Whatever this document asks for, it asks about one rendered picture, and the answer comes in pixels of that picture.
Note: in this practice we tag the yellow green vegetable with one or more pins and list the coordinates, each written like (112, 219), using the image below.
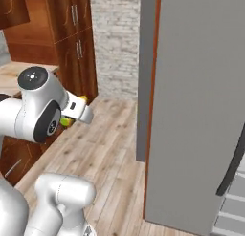
(66, 121)

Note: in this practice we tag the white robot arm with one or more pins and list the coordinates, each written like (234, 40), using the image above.
(35, 118)

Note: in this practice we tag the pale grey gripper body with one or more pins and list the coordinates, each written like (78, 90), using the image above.
(86, 115)

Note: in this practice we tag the tall brown wooden cupboard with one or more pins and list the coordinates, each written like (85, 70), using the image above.
(67, 42)

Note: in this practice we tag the grey fridge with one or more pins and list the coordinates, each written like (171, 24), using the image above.
(197, 99)

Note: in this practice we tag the brown wooden drawer front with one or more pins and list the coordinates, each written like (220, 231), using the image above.
(19, 157)

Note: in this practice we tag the brown wooden fridge side panel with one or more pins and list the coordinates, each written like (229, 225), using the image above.
(151, 102)

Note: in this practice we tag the brown wooden wall cupboard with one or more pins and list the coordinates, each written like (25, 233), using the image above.
(12, 7)

